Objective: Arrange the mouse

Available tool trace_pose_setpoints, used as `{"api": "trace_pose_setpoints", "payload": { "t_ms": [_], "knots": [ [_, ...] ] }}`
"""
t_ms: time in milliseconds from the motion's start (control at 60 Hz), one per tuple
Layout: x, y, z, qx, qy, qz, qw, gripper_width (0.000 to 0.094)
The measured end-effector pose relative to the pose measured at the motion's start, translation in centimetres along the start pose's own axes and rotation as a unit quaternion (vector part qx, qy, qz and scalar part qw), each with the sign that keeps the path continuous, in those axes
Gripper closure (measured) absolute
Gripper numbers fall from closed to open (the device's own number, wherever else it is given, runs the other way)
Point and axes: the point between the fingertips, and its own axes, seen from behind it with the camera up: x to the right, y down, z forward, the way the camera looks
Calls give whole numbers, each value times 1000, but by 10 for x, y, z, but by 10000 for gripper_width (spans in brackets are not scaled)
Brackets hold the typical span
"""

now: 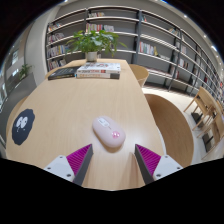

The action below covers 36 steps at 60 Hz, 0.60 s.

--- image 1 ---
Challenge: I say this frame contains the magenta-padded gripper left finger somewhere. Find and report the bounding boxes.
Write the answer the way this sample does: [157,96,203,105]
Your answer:
[43,143,94,187]

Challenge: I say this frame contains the ceiling spot lights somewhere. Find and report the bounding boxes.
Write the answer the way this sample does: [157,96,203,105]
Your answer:
[159,0,219,54]

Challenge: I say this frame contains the pale pink computer mouse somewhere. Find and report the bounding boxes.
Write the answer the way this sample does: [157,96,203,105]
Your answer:
[92,115,127,149]

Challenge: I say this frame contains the dark cartoon-eyed mouse pad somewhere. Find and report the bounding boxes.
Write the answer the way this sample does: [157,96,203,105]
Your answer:
[11,108,36,146]

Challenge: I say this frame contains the grey low counter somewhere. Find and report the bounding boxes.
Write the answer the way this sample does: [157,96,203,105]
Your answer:
[0,73,38,134]

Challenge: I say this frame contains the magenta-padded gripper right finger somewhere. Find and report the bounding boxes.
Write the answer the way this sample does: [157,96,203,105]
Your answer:
[134,143,183,186]

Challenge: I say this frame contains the rounded wooden chair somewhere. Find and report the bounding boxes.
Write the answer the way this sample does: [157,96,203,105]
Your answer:
[128,63,150,88]
[143,93,195,168]

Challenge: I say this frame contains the small green potted plant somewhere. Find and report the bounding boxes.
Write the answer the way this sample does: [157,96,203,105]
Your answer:
[18,63,34,81]

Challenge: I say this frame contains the wooden slat-back chair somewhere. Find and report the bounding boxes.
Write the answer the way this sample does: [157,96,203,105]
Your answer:
[183,86,218,124]
[196,103,224,161]

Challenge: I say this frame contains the black hardcover book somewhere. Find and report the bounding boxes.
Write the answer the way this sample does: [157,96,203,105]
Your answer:
[47,66,81,81]

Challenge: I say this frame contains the grey bookshelf unit with books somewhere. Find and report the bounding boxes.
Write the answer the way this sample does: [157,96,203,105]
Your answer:
[45,4,224,104]

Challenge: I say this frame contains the white-covered thick book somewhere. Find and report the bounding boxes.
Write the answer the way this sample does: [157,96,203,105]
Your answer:
[76,61,122,75]

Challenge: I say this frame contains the green potted plant, white pot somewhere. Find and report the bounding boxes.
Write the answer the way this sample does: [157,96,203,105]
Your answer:
[65,29,128,63]

